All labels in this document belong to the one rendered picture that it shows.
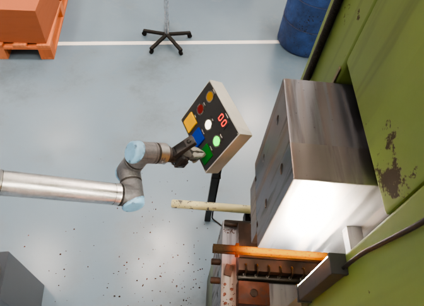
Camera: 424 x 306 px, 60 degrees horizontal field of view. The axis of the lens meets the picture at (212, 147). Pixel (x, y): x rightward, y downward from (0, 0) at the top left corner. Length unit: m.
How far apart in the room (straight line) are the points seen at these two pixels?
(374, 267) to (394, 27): 0.44
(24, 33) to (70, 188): 2.46
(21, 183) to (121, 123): 1.84
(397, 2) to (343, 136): 0.29
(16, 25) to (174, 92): 1.45
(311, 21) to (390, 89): 2.97
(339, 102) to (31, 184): 1.00
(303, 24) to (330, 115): 2.84
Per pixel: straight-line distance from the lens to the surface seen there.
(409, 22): 0.74
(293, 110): 0.89
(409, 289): 0.67
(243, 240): 1.53
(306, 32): 3.75
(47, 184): 1.38
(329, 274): 0.87
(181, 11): 4.27
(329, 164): 0.82
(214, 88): 1.69
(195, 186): 2.75
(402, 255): 0.68
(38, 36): 3.68
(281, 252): 1.53
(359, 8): 0.95
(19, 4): 3.62
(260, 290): 1.49
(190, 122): 1.79
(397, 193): 0.69
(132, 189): 1.48
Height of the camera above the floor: 2.40
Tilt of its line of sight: 54 degrees down
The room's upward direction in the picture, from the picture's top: 8 degrees clockwise
